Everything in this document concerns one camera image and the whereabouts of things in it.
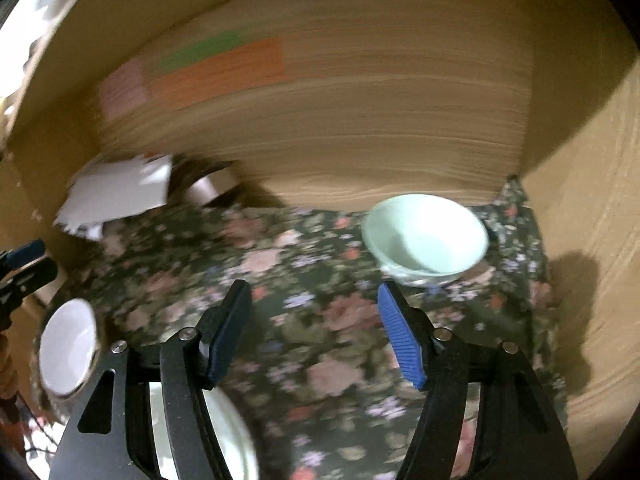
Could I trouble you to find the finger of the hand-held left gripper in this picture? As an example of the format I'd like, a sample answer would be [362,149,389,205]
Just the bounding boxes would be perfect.
[0,240,47,268]
[0,257,58,311]

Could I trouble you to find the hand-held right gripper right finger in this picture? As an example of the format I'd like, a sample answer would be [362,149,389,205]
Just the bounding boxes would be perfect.
[377,282,578,480]

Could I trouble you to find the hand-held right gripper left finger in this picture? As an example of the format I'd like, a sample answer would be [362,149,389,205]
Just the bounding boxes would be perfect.
[47,280,252,480]

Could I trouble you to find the large white plate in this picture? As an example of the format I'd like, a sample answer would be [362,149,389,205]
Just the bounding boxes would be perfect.
[147,382,261,480]

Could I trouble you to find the pale green bowl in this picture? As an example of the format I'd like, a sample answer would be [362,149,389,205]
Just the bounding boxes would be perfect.
[361,194,490,287]

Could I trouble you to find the pale pink plate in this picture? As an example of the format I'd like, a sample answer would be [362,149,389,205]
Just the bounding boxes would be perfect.
[31,297,108,401]

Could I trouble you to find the dark floral tablecloth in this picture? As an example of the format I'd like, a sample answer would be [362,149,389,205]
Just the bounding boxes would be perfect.
[30,175,571,480]

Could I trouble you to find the stack of white papers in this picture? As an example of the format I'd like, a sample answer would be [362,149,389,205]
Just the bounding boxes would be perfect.
[54,155,173,241]

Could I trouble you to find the pink sticky note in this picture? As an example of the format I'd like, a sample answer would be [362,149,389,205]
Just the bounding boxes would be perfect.
[100,57,151,121]

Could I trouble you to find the wooden shelf unit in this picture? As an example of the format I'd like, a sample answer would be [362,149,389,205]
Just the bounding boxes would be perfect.
[0,0,640,411]

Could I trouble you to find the orange sticky note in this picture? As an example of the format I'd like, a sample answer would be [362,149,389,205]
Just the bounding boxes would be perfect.
[147,37,286,113]

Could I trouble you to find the green sticky note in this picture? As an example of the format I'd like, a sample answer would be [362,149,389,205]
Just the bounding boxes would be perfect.
[157,30,246,73]

